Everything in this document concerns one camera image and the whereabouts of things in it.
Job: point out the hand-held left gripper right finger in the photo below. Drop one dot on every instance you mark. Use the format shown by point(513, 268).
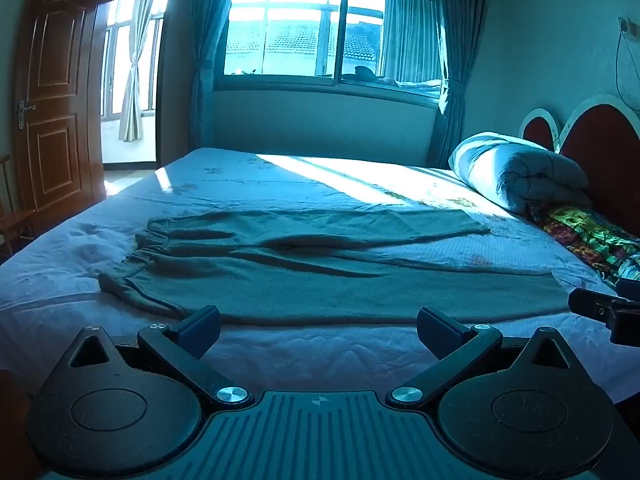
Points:
point(436, 331)

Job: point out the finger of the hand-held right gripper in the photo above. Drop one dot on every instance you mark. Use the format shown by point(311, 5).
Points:
point(629, 288)
point(592, 305)

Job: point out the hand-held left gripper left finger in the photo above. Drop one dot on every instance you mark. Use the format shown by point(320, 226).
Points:
point(201, 329)

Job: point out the grey-green pants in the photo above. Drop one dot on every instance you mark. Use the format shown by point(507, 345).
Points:
point(320, 285)

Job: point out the rolled striped quilt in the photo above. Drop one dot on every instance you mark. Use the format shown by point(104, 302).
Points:
point(520, 172)

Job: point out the red and white headboard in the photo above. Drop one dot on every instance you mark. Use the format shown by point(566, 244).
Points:
point(602, 135)

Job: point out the bed with floral sheet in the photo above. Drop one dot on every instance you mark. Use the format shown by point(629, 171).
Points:
point(310, 180)

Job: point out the wooden chair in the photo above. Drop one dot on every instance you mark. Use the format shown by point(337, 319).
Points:
point(12, 220)

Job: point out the dark object on windowsill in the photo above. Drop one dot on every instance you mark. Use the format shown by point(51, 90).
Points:
point(365, 73)

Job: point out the pale tied doorway curtain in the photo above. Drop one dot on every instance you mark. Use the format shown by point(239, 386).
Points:
point(135, 70)

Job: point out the dark teal curtain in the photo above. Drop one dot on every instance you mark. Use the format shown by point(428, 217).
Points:
point(207, 50)
point(457, 60)

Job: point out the brown wooden door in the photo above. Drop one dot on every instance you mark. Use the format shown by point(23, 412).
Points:
point(55, 95)

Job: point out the balcony window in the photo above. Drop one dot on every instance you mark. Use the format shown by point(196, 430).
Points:
point(114, 60)

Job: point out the sheer window curtain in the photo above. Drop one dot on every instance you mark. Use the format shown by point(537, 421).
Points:
point(412, 25)

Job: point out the large bedroom window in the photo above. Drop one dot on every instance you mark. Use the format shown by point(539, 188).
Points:
point(320, 25)

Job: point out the wall socket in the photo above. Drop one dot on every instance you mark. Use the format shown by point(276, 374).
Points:
point(627, 26)

